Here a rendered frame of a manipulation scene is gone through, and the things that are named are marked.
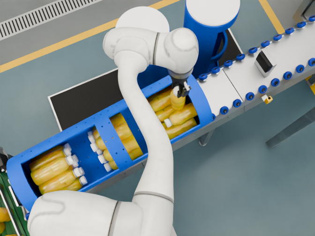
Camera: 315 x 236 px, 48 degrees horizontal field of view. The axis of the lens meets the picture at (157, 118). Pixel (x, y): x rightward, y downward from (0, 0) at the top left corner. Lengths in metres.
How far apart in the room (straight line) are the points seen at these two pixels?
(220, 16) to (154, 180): 1.21
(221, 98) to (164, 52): 0.82
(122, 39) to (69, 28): 2.09
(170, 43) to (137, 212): 0.48
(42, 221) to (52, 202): 0.04
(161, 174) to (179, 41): 0.39
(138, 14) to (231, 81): 0.59
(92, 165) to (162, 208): 0.95
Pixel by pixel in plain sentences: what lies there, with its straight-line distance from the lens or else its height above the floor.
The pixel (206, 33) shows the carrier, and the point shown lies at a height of 0.95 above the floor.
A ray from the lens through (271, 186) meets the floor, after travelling 2.76.
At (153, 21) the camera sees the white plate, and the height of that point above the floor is 1.04.
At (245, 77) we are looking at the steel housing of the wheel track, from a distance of 1.90.
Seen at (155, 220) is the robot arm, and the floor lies 1.83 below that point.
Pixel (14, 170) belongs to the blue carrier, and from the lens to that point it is 1.56.
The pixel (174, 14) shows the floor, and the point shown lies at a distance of 3.10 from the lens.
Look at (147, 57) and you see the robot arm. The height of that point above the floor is 1.68.
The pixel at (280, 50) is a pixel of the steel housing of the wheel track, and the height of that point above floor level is 0.93.
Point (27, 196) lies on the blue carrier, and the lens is 1.54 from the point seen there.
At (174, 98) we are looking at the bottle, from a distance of 1.46.
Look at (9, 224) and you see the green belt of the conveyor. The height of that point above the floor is 0.90.
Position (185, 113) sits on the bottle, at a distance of 1.58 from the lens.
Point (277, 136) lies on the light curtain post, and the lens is 2.54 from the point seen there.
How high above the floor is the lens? 2.65
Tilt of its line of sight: 75 degrees down
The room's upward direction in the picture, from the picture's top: 6 degrees counter-clockwise
